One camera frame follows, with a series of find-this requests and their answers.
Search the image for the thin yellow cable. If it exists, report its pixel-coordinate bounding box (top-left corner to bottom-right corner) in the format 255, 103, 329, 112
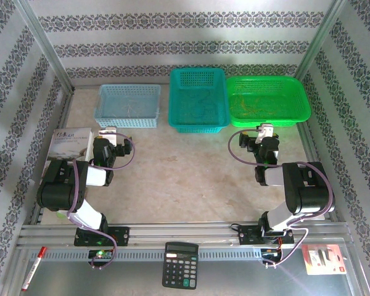
249, 94, 280, 117
232, 95, 266, 118

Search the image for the book with bread cover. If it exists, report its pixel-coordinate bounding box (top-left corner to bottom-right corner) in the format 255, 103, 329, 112
43, 127, 95, 173

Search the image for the light blue plastic basket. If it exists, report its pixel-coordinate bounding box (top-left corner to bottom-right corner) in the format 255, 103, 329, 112
94, 84, 162, 129

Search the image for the green plastic basket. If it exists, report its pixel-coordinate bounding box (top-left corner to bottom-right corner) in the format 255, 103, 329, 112
226, 75, 312, 128

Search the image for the teal plastic basket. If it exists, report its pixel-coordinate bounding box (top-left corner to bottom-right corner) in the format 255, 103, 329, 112
168, 68, 231, 134

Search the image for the left controller board green LED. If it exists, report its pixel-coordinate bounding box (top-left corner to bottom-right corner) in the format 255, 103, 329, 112
88, 249, 113, 263

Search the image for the red packaged USB drive card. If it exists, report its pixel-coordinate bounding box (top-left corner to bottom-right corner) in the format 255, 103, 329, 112
301, 244, 347, 276

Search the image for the black desk calculator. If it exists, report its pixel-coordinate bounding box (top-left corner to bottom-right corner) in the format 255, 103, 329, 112
162, 241, 200, 290

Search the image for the grey metal shelf plate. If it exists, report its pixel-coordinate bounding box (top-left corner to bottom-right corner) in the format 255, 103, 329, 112
4, 246, 366, 296

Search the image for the red white marker pen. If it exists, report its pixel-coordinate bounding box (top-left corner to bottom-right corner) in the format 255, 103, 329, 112
20, 245, 47, 292

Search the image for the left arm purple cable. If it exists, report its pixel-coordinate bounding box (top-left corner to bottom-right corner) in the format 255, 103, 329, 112
66, 132, 136, 271

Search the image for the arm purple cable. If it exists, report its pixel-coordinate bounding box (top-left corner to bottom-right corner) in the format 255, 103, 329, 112
66, 132, 136, 271
228, 129, 335, 269

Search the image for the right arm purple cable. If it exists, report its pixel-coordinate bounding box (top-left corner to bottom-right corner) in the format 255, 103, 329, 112
228, 129, 335, 269

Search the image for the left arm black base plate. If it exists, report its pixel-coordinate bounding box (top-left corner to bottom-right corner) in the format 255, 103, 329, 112
73, 226, 130, 247

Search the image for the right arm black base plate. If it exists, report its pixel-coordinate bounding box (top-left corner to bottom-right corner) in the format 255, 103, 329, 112
237, 224, 295, 247

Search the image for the aluminium mounting rail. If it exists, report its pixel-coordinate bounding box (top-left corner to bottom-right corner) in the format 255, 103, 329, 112
17, 222, 352, 247

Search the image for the right controller board with wires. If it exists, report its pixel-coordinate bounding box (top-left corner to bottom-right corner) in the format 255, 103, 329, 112
261, 248, 283, 263

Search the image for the grey slotted cable duct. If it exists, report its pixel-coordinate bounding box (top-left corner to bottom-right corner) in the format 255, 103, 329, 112
38, 249, 266, 262

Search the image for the aluminium frame post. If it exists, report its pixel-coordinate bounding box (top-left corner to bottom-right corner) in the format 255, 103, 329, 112
14, 0, 75, 93
295, 0, 348, 80

